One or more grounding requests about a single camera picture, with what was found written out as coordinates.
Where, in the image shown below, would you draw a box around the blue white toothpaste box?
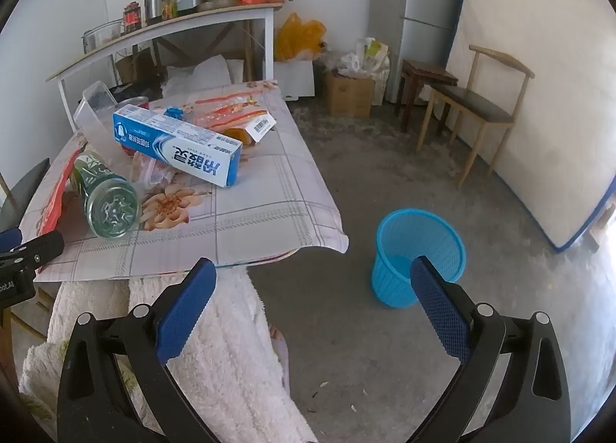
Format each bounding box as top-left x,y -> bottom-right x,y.
112,104 -> 244,188

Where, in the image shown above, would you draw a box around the clear plastic container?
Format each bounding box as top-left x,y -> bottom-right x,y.
72,80 -> 126,133

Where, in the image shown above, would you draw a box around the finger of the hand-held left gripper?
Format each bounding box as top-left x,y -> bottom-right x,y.
0,228 -> 65,275
0,158 -> 51,232

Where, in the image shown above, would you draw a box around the clear bag with orange stripes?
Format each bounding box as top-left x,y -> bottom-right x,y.
185,91 -> 270,131

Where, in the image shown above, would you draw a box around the yellow plastic bag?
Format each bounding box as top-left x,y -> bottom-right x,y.
274,13 -> 327,62

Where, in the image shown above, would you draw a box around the blue plastic mesh basket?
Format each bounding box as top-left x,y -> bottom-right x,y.
370,209 -> 467,307

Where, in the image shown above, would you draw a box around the purple slipper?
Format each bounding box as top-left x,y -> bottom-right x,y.
268,324 -> 290,398

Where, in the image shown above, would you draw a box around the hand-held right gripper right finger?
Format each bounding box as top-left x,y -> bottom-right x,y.
404,255 -> 571,443

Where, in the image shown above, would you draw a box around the floral plaid tablecloth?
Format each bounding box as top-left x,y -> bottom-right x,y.
22,79 -> 350,282

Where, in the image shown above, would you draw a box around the small brown cardboard box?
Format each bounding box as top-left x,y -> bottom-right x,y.
114,50 -> 157,85

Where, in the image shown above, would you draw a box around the red snack packet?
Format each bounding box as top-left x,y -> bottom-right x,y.
36,147 -> 82,237

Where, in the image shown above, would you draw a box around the green glass bottle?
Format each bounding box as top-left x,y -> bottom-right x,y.
70,150 -> 141,239

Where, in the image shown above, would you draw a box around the person's white fleece clothing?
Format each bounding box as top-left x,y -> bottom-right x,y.
19,267 -> 318,443

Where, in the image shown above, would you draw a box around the light wooden chair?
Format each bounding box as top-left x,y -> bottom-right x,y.
416,44 -> 535,188

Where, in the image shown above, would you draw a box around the small clear plastic bag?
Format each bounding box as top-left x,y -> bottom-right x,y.
132,154 -> 176,188

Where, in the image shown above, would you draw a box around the glass pot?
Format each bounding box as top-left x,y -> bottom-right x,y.
82,19 -> 125,55

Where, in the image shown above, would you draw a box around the dark wooden stool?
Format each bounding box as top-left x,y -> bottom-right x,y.
395,59 -> 459,132

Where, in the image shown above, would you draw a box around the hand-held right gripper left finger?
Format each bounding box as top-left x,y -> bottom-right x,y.
57,257 -> 227,443

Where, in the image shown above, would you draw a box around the red sauce jar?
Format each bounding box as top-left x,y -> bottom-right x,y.
122,1 -> 142,34

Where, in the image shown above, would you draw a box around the white table with wooden top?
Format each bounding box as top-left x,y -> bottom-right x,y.
45,2 -> 285,131

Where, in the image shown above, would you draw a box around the white plastic bags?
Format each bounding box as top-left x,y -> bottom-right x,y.
332,36 -> 392,82

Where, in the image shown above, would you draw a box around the white foam box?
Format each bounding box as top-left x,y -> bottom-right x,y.
273,59 -> 316,101

